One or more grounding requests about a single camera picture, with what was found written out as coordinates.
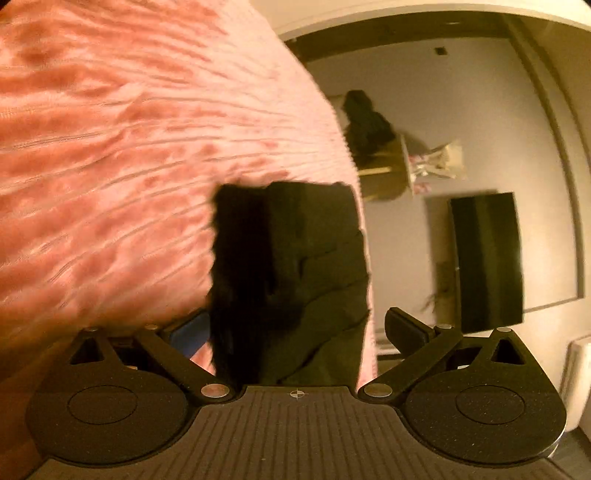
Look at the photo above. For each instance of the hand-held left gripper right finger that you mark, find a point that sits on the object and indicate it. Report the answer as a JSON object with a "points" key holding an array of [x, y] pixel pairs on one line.
{"points": [[407, 328]]}

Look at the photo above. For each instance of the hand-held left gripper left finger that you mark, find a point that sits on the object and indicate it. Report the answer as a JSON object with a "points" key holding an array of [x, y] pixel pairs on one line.
{"points": [[191, 336]]}

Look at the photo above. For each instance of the black pants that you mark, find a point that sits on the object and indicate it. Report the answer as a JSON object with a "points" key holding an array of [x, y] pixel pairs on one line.
{"points": [[295, 277]]}

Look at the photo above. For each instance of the yellow round side table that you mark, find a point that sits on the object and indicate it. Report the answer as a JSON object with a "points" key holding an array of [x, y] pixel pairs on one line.
{"points": [[385, 170]]}

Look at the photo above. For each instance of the pink white gift bouquet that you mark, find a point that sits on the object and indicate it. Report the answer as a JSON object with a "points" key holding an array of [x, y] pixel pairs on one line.
{"points": [[434, 164]]}

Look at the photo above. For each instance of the white tall appliance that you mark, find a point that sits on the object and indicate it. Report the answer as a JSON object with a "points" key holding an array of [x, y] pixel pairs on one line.
{"points": [[577, 383]]}

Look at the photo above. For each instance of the pink ribbed blanket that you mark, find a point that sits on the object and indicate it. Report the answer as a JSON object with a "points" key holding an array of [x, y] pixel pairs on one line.
{"points": [[115, 161]]}

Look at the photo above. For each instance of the black wall television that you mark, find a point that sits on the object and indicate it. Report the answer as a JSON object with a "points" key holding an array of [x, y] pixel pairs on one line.
{"points": [[487, 263]]}

